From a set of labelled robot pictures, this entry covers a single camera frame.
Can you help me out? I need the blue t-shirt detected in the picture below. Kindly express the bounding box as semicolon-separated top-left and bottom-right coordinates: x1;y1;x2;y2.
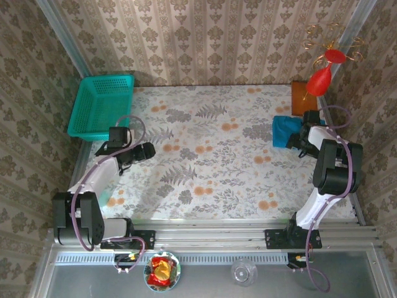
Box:
272;115;326;149

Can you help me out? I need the brown wooden block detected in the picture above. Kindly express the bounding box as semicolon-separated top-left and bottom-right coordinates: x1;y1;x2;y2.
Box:
290;81;319;117

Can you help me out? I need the floral tablecloth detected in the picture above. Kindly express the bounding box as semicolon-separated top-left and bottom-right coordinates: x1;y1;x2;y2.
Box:
73;85;357;222

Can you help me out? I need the teal plastic basket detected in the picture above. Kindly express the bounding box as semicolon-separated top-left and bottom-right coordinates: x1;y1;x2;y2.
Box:
67;74;136;142

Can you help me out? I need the red goblet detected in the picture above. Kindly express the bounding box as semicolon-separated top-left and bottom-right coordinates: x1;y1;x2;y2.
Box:
305;49;347;97

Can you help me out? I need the patterned glass plate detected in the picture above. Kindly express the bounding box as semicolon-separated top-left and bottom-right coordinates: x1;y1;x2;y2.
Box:
143;250;182;293

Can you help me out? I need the red yellow snack packet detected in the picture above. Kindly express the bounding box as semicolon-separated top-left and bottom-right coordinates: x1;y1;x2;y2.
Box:
146;256;174;287

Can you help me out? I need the grey metal shelf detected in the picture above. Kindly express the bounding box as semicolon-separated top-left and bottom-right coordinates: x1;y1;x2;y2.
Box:
29;243;397;298

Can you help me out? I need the clear glass cup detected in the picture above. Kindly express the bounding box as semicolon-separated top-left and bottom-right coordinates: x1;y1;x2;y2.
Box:
230;258;259;287

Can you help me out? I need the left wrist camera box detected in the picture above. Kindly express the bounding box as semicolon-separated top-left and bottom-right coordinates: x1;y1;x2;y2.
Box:
108;126;130;149

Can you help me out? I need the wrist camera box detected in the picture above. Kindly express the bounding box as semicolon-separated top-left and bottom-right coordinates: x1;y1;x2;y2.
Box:
303;110;321;126
108;126;130;149

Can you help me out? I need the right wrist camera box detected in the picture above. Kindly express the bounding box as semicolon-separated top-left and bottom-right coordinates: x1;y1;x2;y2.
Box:
303;110;321;126

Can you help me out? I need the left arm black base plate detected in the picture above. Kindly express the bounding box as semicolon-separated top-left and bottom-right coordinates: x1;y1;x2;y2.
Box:
100;229;156;250

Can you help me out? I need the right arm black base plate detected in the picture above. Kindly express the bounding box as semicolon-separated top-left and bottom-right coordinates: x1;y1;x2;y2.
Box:
264;228;323;250

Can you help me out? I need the black cable bracket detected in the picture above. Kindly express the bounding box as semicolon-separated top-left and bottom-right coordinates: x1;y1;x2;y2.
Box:
113;253;140;270
287;253;311;270

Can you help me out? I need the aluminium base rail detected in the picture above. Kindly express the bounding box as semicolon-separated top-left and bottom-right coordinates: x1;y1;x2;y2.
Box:
46;219;380;253

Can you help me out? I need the grey slotted cable duct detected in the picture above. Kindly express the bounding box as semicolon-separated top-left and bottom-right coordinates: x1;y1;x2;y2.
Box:
55;251;290;266

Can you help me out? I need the aluminium corner post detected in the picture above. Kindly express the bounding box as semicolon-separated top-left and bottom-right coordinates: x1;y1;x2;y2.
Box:
337;0;378;49
34;0;91;78

